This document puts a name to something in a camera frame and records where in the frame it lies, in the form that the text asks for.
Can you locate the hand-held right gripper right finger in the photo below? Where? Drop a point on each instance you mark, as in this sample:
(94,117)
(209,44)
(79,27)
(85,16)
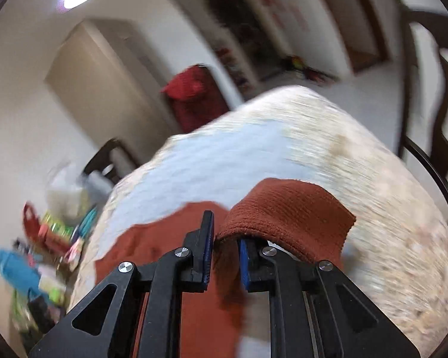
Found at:
(243,264)

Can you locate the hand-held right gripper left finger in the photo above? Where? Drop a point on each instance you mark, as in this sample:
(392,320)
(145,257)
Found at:
(208,246)

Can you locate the rust orange knit sweater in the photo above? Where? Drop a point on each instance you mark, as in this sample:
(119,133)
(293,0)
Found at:
(295,209)

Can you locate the light blue cloth mat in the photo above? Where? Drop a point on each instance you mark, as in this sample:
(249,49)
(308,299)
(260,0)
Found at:
(216,164)

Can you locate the dark wooden chair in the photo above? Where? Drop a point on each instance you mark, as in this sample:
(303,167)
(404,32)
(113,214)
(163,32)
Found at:
(443,126)
(112,145)

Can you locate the red garment on chair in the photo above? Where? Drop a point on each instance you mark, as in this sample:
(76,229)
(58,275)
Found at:
(194,97)

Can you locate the white plastic bag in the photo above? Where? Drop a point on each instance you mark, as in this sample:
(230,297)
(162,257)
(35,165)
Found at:
(65,194)

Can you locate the pile of colourful snack packets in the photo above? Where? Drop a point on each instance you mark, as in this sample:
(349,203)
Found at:
(56,227)

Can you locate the beige lace tablecloth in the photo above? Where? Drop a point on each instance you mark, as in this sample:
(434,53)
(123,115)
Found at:
(377,179)

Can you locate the red shopping bag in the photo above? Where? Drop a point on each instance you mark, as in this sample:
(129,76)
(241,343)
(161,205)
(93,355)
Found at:
(29,216)

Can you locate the beige cabinet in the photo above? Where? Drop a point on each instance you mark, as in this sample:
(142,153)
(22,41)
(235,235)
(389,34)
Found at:
(97,82)

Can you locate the colourful toys on floor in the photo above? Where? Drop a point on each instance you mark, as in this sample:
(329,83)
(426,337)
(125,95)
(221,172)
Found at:
(302,67)

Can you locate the dark display shelf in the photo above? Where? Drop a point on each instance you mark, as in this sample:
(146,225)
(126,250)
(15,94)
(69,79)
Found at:
(242,30)

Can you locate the brown wooden door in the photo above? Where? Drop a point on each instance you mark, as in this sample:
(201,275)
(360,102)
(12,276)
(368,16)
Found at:
(358,26)

